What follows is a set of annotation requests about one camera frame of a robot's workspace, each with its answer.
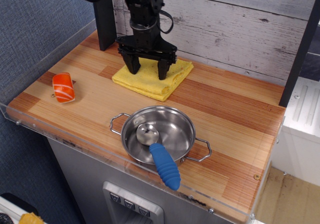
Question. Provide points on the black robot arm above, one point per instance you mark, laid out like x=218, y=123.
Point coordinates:
x=147, y=12

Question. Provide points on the stainless steel pot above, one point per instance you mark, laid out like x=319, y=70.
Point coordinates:
x=164, y=125

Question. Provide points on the orange salmon sushi toy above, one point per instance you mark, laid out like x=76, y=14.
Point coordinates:
x=63, y=87

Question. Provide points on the blue handled metal spoon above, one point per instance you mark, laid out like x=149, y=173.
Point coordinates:
x=166, y=167

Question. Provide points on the silver button control panel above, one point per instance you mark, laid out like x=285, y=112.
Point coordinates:
x=127, y=207

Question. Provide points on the black right vertical post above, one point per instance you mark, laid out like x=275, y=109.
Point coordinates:
x=306, y=40

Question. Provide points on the white ribbed appliance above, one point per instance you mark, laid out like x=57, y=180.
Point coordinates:
x=296, y=151

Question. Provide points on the black left vertical post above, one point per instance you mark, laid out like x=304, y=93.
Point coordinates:
x=105, y=23

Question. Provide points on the black vertical post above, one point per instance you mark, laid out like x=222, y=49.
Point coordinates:
x=105, y=23
x=306, y=40

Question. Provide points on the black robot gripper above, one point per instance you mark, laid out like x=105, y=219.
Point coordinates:
x=146, y=42

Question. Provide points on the clear acrylic table guard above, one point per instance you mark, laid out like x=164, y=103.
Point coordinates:
x=238, y=115

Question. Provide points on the yellow object bottom left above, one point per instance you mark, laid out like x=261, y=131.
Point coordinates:
x=30, y=218

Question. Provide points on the yellow towel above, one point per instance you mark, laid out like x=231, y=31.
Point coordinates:
x=146, y=81

